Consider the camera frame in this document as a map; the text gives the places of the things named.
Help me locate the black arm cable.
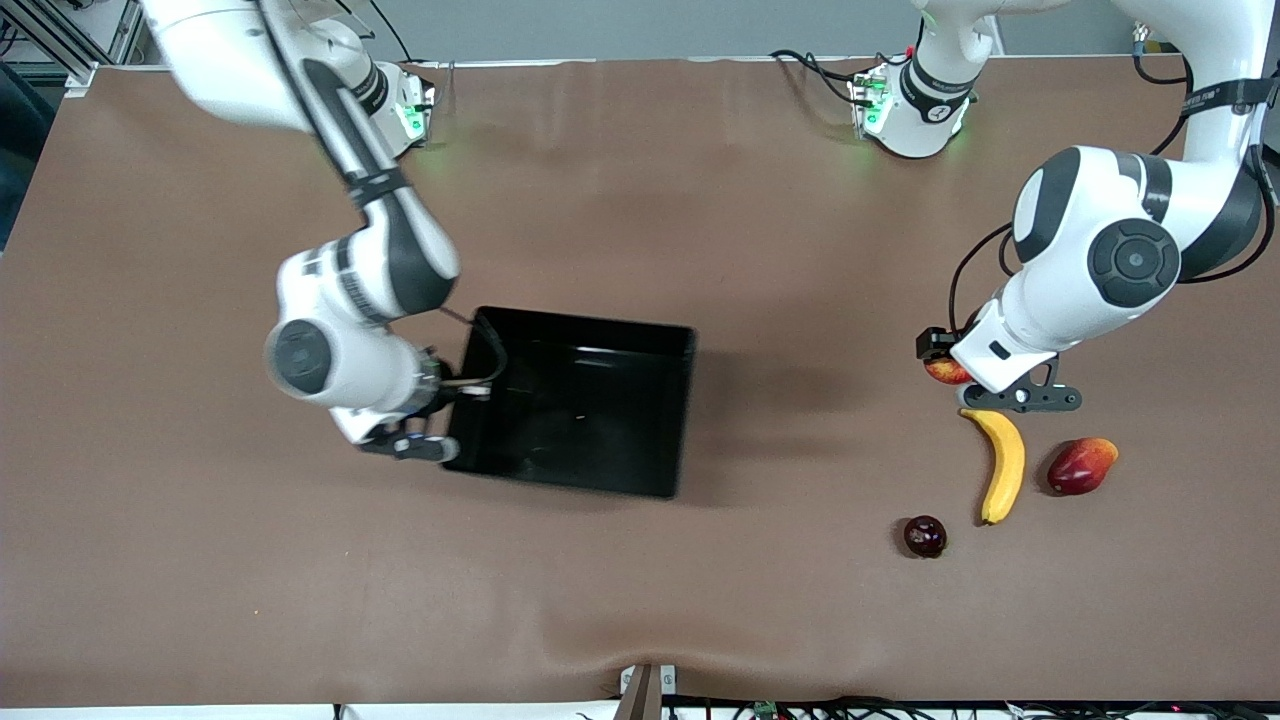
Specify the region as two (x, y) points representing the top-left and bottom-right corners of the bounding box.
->
(946, 45), (1280, 336)
(258, 0), (507, 393)

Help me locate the black base cable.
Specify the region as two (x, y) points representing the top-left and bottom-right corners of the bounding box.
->
(335, 0), (414, 64)
(768, 48), (881, 106)

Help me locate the grey metal clamp bracket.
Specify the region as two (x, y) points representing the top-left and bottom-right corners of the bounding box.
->
(619, 664), (678, 696)

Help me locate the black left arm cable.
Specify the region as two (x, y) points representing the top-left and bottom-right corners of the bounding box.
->
(946, 45), (1280, 336)

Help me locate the brown table mat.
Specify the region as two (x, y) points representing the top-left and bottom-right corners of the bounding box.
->
(0, 55), (1280, 706)

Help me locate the black plastic box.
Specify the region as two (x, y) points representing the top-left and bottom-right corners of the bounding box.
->
(443, 305), (698, 500)

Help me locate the brown post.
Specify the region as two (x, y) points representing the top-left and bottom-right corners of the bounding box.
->
(613, 665), (663, 720)

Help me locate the yellow banana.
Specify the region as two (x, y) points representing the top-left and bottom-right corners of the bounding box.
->
(960, 407), (1027, 526)

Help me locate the red yellow mango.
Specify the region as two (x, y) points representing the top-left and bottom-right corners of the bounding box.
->
(1047, 437), (1120, 497)

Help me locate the dark red plum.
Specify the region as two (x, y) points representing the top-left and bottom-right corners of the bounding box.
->
(903, 515), (948, 559)

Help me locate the aluminium frame profile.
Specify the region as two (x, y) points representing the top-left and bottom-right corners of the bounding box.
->
(0, 0), (146, 96)

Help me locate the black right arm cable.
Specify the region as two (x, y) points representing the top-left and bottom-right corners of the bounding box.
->
(258, 0), (507, 393)

